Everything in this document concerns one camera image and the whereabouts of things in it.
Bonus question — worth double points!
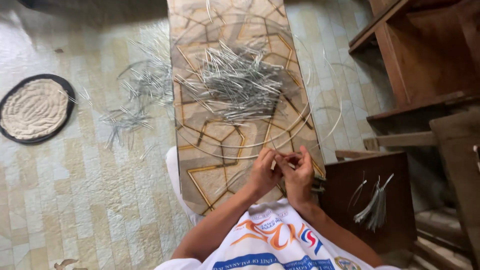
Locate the person's right hand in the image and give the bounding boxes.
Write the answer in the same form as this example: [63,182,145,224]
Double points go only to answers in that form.
[274,145,316,211]

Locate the bundle of silver wire strips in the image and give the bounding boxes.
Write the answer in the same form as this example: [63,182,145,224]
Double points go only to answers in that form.
[347,172,395,232]

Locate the brown dry leaf scrap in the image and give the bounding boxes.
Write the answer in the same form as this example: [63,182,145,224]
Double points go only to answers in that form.
[53,258,88,270]

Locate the scattered wire pieces heap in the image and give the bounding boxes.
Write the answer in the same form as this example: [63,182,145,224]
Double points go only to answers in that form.
[59,39,174,161]

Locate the person's left hand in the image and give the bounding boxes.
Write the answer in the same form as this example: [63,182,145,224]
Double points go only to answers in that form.
[248,147,283,200]

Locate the brown wooden shelf unit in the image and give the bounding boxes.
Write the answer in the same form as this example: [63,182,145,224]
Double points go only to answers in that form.
[348,0,480,270]

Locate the round beige mat black rim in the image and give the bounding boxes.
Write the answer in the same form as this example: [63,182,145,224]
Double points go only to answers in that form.
[0,73,76,145]

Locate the dark brown wooden stool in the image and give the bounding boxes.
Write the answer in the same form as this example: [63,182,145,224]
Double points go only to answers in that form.
[319,151,418,254]

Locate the white printed shirt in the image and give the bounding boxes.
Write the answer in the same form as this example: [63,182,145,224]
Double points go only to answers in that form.
[154,199,402,270]

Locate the dark pliers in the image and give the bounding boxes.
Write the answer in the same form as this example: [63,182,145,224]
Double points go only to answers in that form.
[310,175,328,194]

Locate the patterned narrow table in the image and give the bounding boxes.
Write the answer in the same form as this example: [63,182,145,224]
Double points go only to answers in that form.
[166,0,326,217]

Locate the coil of silver wire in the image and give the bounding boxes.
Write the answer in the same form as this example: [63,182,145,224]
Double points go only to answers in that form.
[168,0,343,160]

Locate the pile of cut wire pieces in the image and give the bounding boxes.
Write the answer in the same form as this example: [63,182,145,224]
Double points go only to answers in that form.
[174,39,297,125]

